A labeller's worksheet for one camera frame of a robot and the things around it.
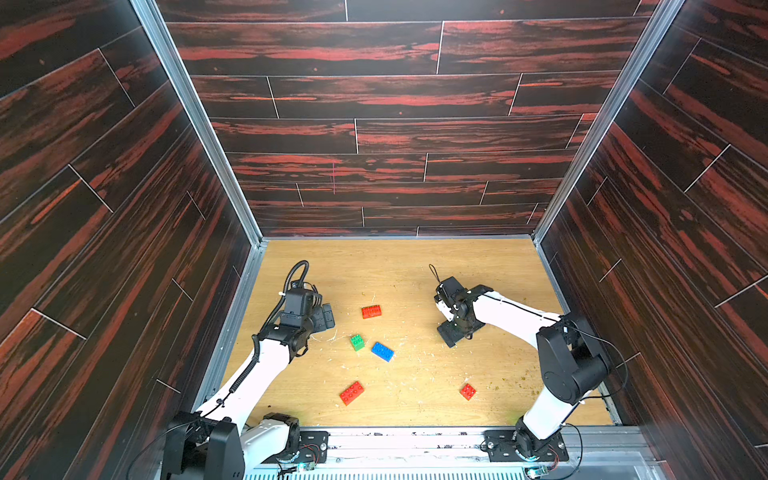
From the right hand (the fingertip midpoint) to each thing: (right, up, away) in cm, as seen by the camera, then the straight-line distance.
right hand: (464, 328), depth 92 cm
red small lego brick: (-2, -15, -10) cm, 19 cm away
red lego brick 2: (-34, -16, -11) cm, 39 cm away
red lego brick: (-29, +5, +5) cm, 30 cm away
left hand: (-45, +6, -5) cm, 45 cm away
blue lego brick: (-26, -6, -4) cm, 27 cm away
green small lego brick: (-33, -3, -4) cm, 34 cm away
